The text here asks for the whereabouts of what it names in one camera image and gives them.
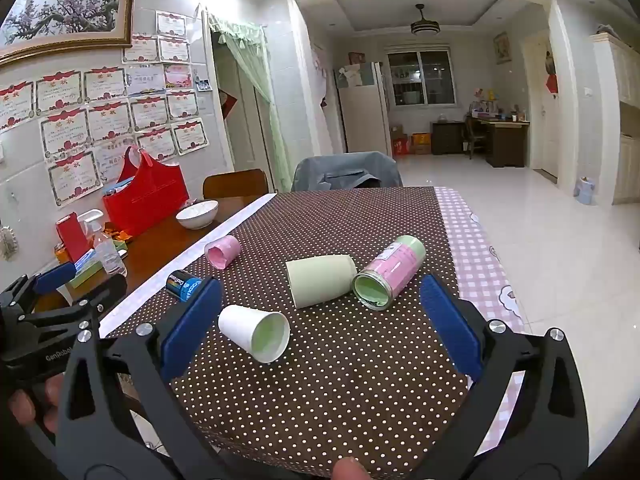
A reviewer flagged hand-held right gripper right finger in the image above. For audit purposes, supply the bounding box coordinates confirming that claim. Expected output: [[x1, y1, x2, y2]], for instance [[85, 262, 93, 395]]
[[419, 273, 592, 480]]

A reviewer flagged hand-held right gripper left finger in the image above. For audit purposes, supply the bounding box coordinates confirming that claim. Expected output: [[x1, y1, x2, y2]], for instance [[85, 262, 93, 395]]
[[55, 276, 236, 480]]

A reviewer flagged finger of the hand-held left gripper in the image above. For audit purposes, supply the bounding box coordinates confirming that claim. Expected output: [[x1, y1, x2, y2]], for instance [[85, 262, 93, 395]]
[[20, 274, 128, 335], [0, 261, 77, 318]]

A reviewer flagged white paper cup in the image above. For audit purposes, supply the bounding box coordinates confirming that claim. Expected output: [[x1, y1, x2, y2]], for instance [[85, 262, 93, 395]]
[[218, 304, 292, 364]]

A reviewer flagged blue printed cup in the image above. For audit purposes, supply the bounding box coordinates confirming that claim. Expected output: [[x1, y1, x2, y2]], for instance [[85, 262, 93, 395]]
[[166, 269, 203, 303]]

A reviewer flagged small pink cup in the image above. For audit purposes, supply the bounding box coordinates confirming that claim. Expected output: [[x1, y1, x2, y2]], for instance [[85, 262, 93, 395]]
[[204, 235, 242, 268]]

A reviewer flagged pink and green cup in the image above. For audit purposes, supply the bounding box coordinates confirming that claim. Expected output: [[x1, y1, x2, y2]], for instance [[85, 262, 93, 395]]
[[351, 235, 427, 311]]

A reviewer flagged light green cup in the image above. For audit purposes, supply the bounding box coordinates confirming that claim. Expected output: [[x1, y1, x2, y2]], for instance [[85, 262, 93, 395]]
[[286, 255, 358, 310]]

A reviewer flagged person's left hand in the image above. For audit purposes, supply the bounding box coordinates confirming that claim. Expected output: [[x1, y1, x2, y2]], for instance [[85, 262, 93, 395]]
[[7, 374, 66, 436]]

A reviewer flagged person's right hand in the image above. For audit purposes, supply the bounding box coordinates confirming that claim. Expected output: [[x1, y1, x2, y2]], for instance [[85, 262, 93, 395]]
[[332, 457, 372, 480]]

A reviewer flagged blue and green box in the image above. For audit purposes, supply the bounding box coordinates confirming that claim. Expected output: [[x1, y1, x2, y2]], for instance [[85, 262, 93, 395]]
[[67, 252, 108, 288]]

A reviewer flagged clear spray bottle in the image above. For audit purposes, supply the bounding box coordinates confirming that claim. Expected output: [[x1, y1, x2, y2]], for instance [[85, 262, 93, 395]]
[[79, 210, 128, 277]]

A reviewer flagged pink checked tablecloth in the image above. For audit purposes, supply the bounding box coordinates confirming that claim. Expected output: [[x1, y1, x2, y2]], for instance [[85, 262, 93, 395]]
[[432, 186, 526, 461]]

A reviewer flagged white cloth strip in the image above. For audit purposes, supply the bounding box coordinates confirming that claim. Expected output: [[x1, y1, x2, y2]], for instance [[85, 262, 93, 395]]
[[99, 192, 278, 339]]

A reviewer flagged red bag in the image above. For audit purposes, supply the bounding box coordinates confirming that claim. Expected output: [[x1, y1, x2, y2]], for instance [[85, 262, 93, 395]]
[[102, 146, 191, 238]]

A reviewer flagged white bowl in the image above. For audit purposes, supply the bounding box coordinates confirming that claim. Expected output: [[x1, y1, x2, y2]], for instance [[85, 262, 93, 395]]
[[176, 200, 220, 231]]

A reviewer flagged brown polka dot tablecloth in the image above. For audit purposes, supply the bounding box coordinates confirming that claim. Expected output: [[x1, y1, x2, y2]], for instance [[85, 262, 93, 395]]
[[100, 186, 481, 480]]

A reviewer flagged wooden chair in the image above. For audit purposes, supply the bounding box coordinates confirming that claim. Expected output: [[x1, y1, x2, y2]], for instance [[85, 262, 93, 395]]
[[202, 169, 271, 200]]

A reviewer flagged dark low cabinet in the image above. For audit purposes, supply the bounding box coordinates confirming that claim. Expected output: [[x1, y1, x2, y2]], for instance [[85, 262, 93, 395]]
[[431, 121, 468, 156]]

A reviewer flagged grey jacket on chair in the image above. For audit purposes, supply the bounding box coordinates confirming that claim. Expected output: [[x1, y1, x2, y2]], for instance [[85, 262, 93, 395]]
[[291, 151, 404, 193]]

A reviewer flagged dark desk chair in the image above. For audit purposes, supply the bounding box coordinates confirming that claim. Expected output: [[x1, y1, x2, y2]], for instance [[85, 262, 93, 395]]
[[462, 120, 487, 161]]

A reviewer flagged blue bag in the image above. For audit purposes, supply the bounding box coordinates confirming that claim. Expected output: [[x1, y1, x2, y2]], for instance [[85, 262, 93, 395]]
[[574, 176, 596, 206]]

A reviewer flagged dark wooden desk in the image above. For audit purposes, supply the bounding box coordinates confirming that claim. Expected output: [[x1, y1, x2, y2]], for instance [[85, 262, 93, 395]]
[[467, 112, 531, 168]]

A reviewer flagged green curtain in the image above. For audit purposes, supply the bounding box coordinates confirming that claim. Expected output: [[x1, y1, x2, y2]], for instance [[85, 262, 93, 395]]
[[207, 10, 293, 193]]

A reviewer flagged white door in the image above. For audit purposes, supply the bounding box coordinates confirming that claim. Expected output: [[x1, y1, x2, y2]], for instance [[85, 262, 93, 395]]
[[520, 35, 561, 181]]

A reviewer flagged white refrigerator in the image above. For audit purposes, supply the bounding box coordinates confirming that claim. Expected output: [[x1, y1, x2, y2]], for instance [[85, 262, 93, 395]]
[[334, 62, 393, 158]]

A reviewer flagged window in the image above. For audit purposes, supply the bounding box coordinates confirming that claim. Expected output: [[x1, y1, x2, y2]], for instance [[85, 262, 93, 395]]
[[385, 45, 458, 108]]

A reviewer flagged framed blossom painting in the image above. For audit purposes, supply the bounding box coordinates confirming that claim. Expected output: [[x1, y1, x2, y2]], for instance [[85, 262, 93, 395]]
[[0, 0, 138, 66]]

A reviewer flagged ceiling fan lamp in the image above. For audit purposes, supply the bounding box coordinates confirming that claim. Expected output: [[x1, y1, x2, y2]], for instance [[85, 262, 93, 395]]
[[410, 4, 441, 36]]

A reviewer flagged group of wall certificates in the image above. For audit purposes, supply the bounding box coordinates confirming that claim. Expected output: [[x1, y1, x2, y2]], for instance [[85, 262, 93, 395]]
[[0, 9, 212, 208]]

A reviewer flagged small wall picture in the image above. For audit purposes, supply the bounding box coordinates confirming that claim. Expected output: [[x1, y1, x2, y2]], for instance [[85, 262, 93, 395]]
[[493, 32, 512, 65]]

